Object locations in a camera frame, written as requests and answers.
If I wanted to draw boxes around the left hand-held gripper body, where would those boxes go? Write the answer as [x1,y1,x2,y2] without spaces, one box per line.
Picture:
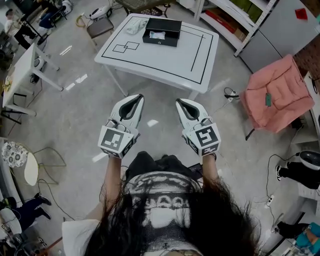
[97,112,141,160]

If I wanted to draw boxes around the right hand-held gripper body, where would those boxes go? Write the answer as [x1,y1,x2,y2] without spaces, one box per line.
[181,116,222,157]

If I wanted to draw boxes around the clear plastic bag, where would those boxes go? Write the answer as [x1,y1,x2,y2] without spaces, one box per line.
[148,30,167,41]

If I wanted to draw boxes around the black drawer box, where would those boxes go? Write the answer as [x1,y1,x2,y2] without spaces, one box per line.
[141,17,183,49]

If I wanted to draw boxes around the person's right forearm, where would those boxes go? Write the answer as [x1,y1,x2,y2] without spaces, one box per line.
[200,152,221,194]

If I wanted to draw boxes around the person's left forearm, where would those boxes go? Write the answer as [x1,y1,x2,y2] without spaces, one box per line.
[100,154,124,201]

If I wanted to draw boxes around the cardboard box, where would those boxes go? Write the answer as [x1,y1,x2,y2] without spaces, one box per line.
[234,26,249,43]

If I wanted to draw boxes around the red flat box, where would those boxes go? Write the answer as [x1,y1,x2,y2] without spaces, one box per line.
[204,8,238,34]

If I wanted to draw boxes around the green box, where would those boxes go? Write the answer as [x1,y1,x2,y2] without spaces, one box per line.
[245,3,264,24]
[229,0,252,12]

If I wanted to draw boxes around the black flat case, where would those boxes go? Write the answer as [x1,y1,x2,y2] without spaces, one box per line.
[189,163,204,180]

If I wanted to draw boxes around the person's black trousers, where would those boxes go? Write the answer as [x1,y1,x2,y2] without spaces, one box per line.
[124,150,201,181]

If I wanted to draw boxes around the pink padded chair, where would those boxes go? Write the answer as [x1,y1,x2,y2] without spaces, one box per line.
[239,54,316,134]

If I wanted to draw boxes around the brown seat wooden chair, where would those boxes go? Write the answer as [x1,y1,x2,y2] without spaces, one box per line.
[76,14,115,52]

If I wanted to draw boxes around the white tissue packet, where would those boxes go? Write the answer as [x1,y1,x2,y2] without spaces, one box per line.
[125,19,149,36]

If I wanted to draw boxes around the white round appliance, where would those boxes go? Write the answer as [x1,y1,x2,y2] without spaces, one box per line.
[33,57,46,70]

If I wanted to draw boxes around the white metal shelf rack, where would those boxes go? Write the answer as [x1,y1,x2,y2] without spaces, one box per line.
[194,0,279,57]

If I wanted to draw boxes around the person's printed white shirt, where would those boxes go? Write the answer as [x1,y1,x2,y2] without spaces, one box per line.
[61,171,204,256]

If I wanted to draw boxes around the white dome device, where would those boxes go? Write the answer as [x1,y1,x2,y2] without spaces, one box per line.
[89,6,112,20]

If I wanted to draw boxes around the floral round stool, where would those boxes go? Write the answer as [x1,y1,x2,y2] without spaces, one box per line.
[1,141,27,169]

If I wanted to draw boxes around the white and grey dome appliance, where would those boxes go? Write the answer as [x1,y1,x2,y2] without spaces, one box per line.
[298,149,320,168]

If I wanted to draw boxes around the black rattan table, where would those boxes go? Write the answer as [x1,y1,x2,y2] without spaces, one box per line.
[114,0,176,19]

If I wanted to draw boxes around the white side desk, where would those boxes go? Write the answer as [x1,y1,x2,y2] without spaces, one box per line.
[289,71,320,151]

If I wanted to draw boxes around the white fridge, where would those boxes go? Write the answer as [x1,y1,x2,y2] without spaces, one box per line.
[239,0,320,74]

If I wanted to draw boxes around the red sticker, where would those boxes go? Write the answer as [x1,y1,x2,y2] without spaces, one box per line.
[294,7,309,20]

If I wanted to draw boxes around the green wire chair frame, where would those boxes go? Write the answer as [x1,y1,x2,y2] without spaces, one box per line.
[31,146,67,186]

